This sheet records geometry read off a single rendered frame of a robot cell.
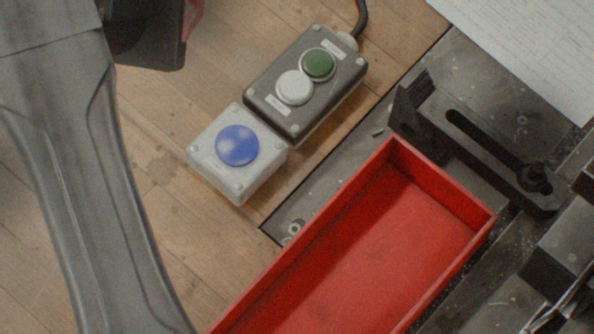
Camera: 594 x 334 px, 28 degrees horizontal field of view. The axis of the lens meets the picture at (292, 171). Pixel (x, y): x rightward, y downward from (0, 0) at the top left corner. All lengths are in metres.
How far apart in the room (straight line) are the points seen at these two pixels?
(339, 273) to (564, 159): 0.24
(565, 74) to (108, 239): 0.70
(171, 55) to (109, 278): 0.22
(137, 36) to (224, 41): 0.41
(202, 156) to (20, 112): 0.51
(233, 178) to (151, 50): 0.33
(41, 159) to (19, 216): 0.53
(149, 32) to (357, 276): 0.39
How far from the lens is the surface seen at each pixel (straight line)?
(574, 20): 1.21
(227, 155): 1.06
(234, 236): 1.07
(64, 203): 0.56
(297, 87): 1.09
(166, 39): 0.74
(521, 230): 1.10
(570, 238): 1.02
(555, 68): 1.18
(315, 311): 1.05
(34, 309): 1.07
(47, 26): 0.58
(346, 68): 1.11
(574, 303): 1.00
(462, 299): 1.07
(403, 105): 1.06
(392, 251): 1.07
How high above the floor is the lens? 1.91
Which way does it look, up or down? 68 degrees down
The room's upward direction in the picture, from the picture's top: 6 degrees clockwise
